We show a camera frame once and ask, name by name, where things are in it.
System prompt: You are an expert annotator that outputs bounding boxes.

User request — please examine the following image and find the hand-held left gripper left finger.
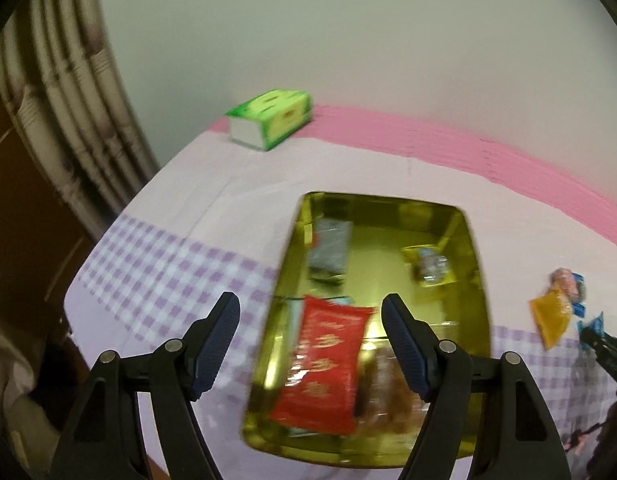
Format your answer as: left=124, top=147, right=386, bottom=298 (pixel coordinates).
left=48, top=291, right=240, bottom=480

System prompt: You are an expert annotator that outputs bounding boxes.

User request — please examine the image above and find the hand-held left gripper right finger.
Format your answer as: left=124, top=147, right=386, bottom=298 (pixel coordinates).
left=381, top=293, right=572, bottom=480

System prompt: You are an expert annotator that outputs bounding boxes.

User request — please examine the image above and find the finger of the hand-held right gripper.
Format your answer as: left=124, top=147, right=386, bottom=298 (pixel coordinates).
left=581, top=332, right=617, bottom=387

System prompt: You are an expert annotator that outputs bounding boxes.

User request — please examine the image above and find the clear packet of brown snacks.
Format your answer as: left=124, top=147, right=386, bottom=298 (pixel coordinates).
left=359, top=340, right=434, bottom=441

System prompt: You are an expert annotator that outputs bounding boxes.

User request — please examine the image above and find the red snack packet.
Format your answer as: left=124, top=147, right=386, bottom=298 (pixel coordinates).
left=269, top=295, right=378, bottom=436

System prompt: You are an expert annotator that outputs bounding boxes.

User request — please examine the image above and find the gold metal tin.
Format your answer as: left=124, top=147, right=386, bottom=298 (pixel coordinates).
left=241, top=191, right=492, bottom=470

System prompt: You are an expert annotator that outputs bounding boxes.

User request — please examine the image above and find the yellow snack packet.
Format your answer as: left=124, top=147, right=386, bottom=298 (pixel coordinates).
left=527, top=287, right=574, bottom=352

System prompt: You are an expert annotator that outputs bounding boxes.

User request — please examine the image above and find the pink snack packet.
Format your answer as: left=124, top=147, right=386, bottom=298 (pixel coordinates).
left=549, top=267, right=582, bottom=301

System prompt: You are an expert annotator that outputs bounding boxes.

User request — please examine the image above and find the clear yellow-edged snack packet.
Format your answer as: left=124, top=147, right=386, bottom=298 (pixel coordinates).
left=402, top=245, right=452, bottom=288

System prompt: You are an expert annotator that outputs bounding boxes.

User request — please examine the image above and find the light blue snack packet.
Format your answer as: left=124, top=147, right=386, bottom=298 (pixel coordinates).
left=286, top=297, right=355, bottom=356

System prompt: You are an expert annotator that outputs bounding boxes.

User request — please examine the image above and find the purple checked tablecloth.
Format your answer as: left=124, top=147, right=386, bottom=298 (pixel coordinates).
left=63, top=130, right=617, bottom=480

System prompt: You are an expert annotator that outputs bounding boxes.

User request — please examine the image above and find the grey snack packet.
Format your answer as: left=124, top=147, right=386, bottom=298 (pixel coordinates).
left=307, top=217, right=353, bottom=283

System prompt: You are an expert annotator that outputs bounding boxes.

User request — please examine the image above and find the beige cloth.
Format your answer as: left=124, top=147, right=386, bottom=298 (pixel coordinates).
left=0, top=320, right=64, bottom=453

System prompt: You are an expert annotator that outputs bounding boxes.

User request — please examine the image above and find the pink mat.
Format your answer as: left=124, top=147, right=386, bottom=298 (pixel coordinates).
left=208, top=105, right=617, bottom=253

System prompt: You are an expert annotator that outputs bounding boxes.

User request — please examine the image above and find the brown wooden door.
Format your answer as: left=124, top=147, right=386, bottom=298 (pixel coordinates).
left=0, top=80, right=96, bottom=356

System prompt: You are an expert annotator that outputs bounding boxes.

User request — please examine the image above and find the green tissue pack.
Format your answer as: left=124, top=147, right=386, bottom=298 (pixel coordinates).
left=224, top=89, right=313, bottom=152

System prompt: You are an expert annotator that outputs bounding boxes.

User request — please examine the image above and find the beige patterned curtain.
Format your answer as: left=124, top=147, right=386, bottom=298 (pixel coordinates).
left=0, top=0, right=162, bottom=241

